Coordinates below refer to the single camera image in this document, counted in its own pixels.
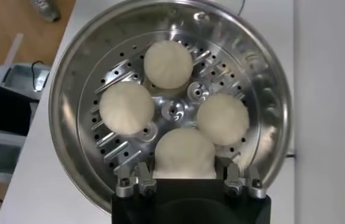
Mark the grey ridged object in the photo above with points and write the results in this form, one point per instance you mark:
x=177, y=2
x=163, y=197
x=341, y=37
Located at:
x=46, y=9

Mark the stainless steel steamer basket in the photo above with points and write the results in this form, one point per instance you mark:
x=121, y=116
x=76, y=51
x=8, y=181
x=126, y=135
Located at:
x=69, y=106

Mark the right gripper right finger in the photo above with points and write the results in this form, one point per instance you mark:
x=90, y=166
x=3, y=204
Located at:
x=233, y=176

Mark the white steamed baozi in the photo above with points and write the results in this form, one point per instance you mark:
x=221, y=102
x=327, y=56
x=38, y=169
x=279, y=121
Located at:
x=184, y=152
x=222, y=118
x=168, y=64
x=126, y=108

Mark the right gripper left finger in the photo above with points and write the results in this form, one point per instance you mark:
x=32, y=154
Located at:
x=143, y=179

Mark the black robot torso part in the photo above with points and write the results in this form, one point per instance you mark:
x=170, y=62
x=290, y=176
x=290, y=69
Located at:
x=5, y=106

